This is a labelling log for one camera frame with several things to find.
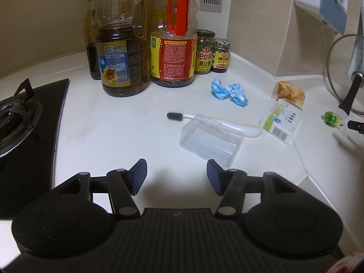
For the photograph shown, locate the clear plastic box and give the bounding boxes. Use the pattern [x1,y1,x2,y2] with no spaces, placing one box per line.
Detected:
[179,114,244,168]

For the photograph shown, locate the white toothbrush black bristles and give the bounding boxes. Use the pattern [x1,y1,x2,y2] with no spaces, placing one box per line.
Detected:
[167,111,262,138]

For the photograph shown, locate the white green medicine box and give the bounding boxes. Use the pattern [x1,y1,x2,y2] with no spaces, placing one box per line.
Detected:
[259,99,303,144]

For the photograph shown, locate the crumpled blue face mask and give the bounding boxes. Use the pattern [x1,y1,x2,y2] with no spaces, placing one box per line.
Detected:
[210,76,249,107]

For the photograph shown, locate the brown paper wrapper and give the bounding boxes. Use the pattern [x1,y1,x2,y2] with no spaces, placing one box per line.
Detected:
[278,81,305,107]

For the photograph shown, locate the black gas stove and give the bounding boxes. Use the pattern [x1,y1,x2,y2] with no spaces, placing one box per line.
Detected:
[1,79,70,220]

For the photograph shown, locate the paper cup green print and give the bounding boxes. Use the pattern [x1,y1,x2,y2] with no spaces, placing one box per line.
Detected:
[321,111,343,128]

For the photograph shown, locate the tall yellow-label sauce jar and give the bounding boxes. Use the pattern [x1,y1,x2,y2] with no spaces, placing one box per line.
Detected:
[195,29,215,75]

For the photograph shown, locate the short soybean paste jar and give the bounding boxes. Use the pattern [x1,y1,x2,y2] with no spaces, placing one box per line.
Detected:
[211,38,231,73]

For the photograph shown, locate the orange brush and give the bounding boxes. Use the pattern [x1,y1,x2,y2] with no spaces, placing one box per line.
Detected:
[347,120,364,134]

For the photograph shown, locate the sunflower oil bottle blue label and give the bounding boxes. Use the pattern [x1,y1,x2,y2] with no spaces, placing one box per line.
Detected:
[96,0,147,97]

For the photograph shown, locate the small dark sauce bottle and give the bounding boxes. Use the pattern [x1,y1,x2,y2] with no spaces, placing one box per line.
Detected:
[83,0,101,80]

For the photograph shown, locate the glass pot lid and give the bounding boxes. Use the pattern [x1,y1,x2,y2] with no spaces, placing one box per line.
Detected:
[326,34,363,116]

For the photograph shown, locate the oil bottle red handle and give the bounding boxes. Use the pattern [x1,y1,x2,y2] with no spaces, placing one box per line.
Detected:
[149,0,198,88]

